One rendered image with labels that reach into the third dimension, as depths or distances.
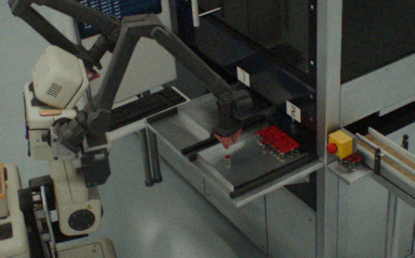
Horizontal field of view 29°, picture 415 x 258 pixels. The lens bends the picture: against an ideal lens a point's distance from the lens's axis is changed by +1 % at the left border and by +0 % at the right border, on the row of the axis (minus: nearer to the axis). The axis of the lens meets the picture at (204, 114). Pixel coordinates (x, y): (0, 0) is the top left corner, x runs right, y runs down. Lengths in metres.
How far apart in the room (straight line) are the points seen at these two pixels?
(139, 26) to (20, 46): 3.58
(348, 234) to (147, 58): 1.18
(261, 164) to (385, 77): 0.57
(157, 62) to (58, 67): 0.95
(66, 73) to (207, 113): 0.78
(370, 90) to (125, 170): 1.95
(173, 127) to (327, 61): 0.80
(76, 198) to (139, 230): 1.12
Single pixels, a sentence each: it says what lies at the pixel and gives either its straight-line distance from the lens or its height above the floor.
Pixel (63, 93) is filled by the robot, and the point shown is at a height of 1.29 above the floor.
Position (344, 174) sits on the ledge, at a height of 0.88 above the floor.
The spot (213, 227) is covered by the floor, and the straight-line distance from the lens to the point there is 4.10.
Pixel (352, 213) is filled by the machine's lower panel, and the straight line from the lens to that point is 3.30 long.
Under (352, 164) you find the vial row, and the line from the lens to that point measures 2.98.
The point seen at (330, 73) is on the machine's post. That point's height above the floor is 1.27.
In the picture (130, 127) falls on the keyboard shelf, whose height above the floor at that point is 0.80.
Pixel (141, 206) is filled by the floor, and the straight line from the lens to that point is 4.29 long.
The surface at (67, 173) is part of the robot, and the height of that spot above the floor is 0.93.
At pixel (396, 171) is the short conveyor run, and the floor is 0.93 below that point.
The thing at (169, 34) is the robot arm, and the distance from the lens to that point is 2.61.
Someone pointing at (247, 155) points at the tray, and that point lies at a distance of 3.08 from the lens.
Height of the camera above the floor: 2.71
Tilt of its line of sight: 33 degrees down
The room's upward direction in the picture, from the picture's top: 5 degrees counter-clockwise
